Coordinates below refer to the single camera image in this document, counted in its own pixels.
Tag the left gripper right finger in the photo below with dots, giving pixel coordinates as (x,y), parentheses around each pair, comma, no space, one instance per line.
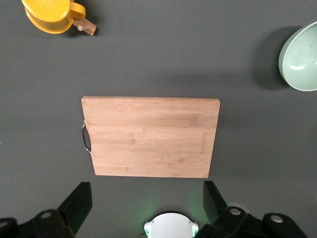
(218,218)

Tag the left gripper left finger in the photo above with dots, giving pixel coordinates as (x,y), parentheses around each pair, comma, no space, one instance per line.
(74,205)

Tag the wooden cutting board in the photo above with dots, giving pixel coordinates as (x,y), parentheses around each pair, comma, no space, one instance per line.
(151,136)

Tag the pale green bowl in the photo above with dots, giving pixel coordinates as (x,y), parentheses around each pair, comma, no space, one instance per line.
(301,59)

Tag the wooden peg drying rack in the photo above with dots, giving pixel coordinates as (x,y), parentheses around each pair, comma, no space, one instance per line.
(88,26)

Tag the yellow cup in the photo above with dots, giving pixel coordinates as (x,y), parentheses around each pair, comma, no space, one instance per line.
(49,15)

